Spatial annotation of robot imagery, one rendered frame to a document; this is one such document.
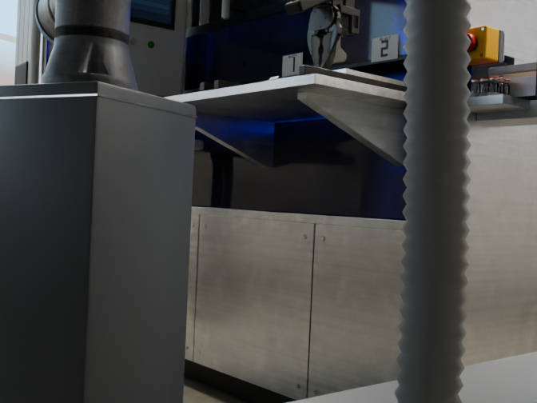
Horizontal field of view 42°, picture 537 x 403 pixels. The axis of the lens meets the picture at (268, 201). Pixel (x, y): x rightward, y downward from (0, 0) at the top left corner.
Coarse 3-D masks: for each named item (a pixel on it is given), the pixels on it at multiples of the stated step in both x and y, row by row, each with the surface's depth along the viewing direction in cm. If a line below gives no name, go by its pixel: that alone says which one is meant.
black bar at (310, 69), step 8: (304, 72) 134; (312, 72) 136; (320, 72) 137; (328, 72) 138; (336, 72) 140; (352, 80) 143; (360, 80) 144; (368, 80) 146; (376, 80) 148; (392, 88) 151; (400, 88) 153
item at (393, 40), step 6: (384, 36) 172; (390, 36) 170; (396, 36) 169; (372, 42) 174; (378, 42) 173; (384, 42) 171; (390, 42) 170; (396, 42) 169; (372, 48) 174; (378, 48) 173; (390, 48) 170; (396, 48) 169; (372, 54) 174; (378, 54) 173; (390, 54) 170; (396, 54) 168; (372, 60) 174; (378, 60) 173; (384, 60) 171
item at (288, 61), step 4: (284, 56) 200; (288, 56) 199; (292, 56) 197; (296, 56) 196; (300, 56) 195; (284, 60) 200; (288, 60) 199; (292, 60) 197; (296, 60) 196; (300, 60) 195; (284, 64) 200; (288, 64) 199; (292, 64) 197; (296, 64) 196; (300, 64) 195; (284, 68) 200; (288, 68) 199; (292, 68) 197; (296, 68) 196; (284, 72) 200; (288, 72) 198; (292, 72) 197; (296, 72) 196; (284, 76) 200
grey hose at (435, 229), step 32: (416, 0) 24; (448, 0) 24; (416, 32) 24; (448, 32) 24; (416, 64) 24; (448, 64) 24; (416, 96) 24; (448, 96) 24; (416, 128) 24; (448, 128) 24; (416, 160) 24; (448, 160) 24; (416, 192) 24; (448, 192) 24; (416, 224) 24; (448, 224) 24; (416, 256) 24; (448, 256) 24; (416, 288) 24; (448, 288) 24; (416, 320) 24; (448, 320) 24; (416, 352) 24; (448, 352) 24; (416, 384) 24; (448, 384) 24
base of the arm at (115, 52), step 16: (64, 32) 107; (80, 32) 106; (96, 32) 107; (112, 32) 108; (64, 48) 107; (80, 48) 106; (96, 48) 107; (112, 48) 108; (128, 48) 112; (48, 64) 108; (64, 64) 106; (80, 64) 105; (96, 64) 107; (112, 64) 107; (128, 64) 110; (48, 80) 106; (64, 80) 105; (80, 80) 105; (96, 80) 105; (112, 80) 106; (128, 80) 109
